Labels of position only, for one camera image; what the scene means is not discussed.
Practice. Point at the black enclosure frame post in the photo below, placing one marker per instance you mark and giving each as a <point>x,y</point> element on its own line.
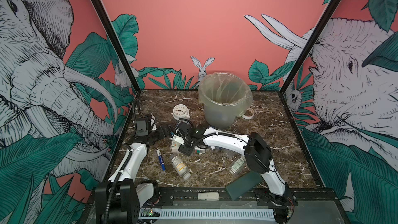
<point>110,31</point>
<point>327,14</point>

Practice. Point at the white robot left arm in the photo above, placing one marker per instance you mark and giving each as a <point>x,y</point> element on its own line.
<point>118,200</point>

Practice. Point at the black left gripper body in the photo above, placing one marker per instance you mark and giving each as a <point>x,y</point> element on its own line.
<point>157,134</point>

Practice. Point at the orange label vitamin bottle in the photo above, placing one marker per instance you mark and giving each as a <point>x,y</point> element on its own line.
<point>180,166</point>

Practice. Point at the green mesh trash bin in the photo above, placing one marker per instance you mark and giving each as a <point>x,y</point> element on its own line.
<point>224,97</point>

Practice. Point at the white slotted cable duct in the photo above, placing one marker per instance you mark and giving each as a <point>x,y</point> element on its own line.
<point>194,213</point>

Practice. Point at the black enclosure frame post left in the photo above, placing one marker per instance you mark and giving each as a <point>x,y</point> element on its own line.
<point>110,31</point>

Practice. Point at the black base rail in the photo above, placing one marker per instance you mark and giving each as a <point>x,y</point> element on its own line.
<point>167,196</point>

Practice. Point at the white remote on rail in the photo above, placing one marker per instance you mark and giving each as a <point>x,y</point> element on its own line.
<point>208,196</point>

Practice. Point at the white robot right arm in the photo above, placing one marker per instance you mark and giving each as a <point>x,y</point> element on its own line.
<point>257,154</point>

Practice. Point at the white tape roll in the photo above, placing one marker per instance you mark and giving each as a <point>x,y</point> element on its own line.
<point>249,114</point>

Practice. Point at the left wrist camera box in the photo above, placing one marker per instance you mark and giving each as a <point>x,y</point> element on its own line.
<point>143,126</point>

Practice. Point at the yellow white label bottle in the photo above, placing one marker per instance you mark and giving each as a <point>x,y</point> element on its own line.
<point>175,146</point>

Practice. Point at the green label small bottle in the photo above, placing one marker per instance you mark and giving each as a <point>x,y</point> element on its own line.
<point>237,165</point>

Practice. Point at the dark green sponge block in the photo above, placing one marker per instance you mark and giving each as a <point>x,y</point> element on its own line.
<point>243,184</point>

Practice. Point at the blue marker pen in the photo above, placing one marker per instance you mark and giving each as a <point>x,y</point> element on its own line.
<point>161,160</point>

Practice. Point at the black enclosure frame post right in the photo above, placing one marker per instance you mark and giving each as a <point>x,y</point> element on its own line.
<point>327,14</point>

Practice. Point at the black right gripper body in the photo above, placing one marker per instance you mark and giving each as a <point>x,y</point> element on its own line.
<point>187,147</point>

